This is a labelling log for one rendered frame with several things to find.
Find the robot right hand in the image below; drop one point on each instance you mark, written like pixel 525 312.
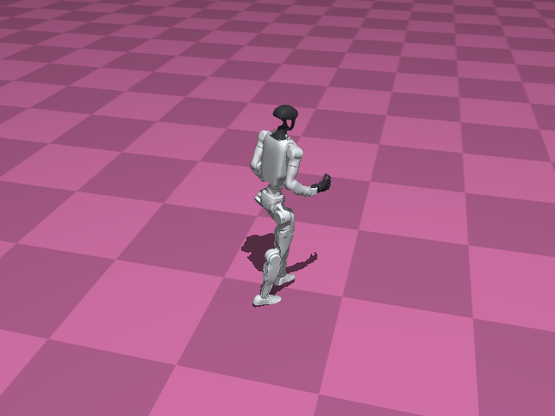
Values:
pixel 323 185

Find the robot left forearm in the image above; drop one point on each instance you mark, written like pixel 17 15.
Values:
pixel 259 174

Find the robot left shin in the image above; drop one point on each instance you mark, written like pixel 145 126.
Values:
pixel 283 267

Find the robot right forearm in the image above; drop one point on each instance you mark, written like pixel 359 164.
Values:
pixel 303 190

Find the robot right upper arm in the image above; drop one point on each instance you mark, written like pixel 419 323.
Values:
pixel 294 155

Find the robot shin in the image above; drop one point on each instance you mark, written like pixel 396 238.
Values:
pixel 270 274
pixel 283 267

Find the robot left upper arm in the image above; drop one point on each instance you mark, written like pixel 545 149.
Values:
pixel 256 162

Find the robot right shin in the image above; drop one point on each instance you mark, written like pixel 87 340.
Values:
pixel 270 274

